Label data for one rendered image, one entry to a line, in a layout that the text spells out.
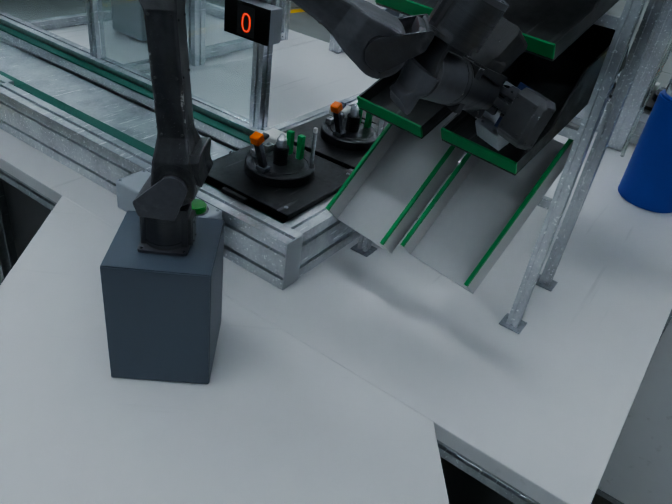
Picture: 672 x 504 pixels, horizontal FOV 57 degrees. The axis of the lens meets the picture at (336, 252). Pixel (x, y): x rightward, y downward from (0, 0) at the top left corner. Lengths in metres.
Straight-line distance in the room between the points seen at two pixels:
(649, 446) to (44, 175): 1.56
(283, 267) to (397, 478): 0.42
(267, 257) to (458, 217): 0.34
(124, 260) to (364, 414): 0.40
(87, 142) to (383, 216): 0.66
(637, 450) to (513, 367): 0.79
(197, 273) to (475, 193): 0.48
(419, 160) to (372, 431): 0.46
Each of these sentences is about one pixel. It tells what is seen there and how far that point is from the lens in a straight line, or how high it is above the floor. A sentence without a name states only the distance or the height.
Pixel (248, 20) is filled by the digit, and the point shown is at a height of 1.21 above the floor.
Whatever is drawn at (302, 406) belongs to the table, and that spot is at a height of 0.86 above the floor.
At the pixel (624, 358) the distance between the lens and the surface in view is 1.20.
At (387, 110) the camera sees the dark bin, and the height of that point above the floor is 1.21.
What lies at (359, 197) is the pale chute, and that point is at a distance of 1.09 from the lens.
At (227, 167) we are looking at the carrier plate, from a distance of 1.26.
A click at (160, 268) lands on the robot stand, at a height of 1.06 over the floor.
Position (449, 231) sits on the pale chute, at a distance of 1.02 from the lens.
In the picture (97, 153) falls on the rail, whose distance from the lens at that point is 1.40.
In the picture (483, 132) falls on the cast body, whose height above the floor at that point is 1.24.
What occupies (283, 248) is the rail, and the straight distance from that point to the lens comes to 1.07.
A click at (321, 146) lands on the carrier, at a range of 1.39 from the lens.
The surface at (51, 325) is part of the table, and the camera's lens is 1.07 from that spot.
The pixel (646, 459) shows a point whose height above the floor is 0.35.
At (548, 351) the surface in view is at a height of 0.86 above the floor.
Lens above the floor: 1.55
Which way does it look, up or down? 34 degrees down
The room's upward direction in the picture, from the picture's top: 9 degrees clockwise
